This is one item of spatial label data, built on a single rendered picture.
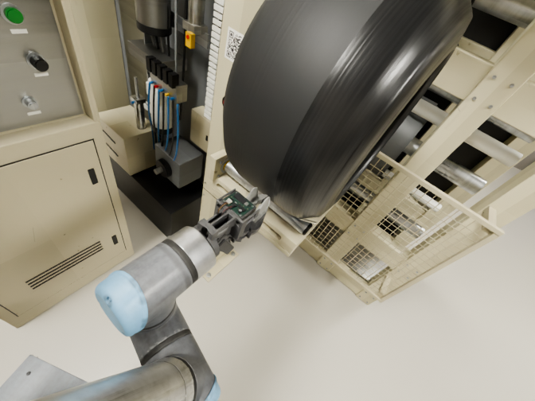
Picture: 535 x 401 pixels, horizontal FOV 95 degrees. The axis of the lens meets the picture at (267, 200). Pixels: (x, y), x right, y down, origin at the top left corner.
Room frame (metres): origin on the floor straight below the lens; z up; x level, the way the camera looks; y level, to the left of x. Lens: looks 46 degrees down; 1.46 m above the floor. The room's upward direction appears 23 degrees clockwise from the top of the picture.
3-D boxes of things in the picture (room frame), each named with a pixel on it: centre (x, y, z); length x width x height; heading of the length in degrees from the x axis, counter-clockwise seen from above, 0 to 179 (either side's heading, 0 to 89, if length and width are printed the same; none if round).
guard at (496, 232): (0.90, -0.37, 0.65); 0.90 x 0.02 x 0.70; 68
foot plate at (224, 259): (0.76, 0.21, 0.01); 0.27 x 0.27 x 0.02; 68
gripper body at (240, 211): (0.28, 0.06, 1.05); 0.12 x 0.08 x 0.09; 158
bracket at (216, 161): (0.75, 0.13, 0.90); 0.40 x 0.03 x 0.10; 158
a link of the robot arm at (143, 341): (0.11, 0.11, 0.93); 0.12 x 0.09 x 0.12; 55
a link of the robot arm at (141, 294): (0.13, 0.12, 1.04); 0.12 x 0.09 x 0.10; 158
